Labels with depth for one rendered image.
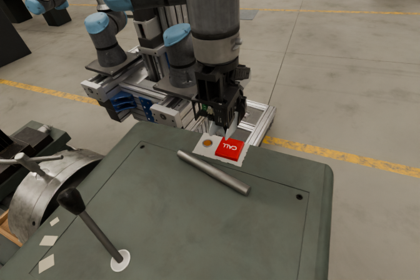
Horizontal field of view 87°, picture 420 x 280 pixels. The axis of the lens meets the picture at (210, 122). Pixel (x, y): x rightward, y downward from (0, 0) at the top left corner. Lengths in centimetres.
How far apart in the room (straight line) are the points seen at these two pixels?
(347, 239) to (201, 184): 154
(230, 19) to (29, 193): 65
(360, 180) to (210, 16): 205
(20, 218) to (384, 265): 189
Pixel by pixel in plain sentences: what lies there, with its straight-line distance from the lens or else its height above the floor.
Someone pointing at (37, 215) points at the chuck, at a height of 121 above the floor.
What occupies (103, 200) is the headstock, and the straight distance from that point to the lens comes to 59.
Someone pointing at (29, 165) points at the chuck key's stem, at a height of 129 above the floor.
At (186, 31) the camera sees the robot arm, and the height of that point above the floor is 139.
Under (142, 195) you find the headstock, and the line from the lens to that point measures 55.
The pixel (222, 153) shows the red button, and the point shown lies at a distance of 56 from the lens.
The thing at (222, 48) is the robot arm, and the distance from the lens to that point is 34.
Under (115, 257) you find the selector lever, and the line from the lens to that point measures 50.
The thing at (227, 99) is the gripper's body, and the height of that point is 147.
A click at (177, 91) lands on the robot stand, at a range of 97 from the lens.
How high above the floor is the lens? 171
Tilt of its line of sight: 43 degrees down
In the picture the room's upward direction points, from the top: 8 degrees counter-clockwise
